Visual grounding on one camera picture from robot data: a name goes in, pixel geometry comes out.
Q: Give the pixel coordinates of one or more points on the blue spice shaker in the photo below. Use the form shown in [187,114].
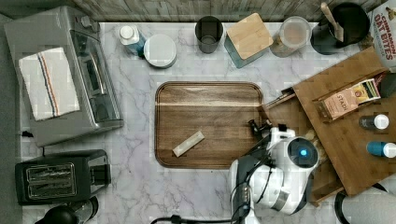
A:
[382,149]

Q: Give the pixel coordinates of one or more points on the white round lid container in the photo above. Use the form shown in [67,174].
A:
[160,51]

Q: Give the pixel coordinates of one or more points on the paper towel roll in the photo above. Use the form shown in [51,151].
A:
[373,206]

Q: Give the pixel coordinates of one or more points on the wooden spoon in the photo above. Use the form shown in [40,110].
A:
[338,29]

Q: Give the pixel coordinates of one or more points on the dark spice shaker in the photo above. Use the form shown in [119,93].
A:
[374,122]

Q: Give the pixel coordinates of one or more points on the black kettle lid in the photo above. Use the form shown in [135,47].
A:
[71,213]

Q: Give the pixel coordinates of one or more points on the dark grey cup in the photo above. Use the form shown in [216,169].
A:
[208,31]

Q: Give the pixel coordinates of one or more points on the white striped dish towel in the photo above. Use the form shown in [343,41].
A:
[49,83]

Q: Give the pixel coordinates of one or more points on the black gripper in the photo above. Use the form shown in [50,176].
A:
[260,131]

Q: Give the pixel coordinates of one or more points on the teal canister with bamboo lid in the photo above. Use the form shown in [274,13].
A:
[247,40]

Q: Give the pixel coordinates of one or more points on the clear cereal jar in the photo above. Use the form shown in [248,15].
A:
[292,35]

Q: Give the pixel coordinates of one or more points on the white lidded bottle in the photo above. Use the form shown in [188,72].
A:
[132,39]

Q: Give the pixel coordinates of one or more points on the cinnamon oat bites box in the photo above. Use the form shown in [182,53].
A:
[382,34]

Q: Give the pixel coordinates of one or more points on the stainless toaster oven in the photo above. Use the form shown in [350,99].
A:
[78,34]

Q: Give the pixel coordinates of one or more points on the black two-slot toaster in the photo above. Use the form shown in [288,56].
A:
[64,177]

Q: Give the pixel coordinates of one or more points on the wooden cutting board tray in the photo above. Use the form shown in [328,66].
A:
[220,110]

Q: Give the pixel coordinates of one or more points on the wooden drawer cabinet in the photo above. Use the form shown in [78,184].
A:
[343,139]

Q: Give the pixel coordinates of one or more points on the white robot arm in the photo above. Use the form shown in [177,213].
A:
[277,173]

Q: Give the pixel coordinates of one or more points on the pale butter stick block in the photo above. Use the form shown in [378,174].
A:
[188,143]

